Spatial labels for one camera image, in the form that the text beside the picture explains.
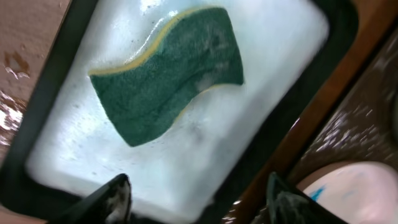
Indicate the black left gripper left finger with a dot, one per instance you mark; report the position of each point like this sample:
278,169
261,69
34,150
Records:
110,204

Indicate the dark green soapy water tray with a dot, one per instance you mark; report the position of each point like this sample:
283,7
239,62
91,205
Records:
66,147

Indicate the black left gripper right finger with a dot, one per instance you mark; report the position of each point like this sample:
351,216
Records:
288,205

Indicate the dark brown serving tray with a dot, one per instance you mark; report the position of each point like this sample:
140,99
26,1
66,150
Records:
360,129

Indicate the yellow green scrub sponge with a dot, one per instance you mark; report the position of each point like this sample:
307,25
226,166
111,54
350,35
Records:
195,51

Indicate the white plate blue smear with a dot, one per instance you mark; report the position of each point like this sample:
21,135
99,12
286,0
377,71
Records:
356,192

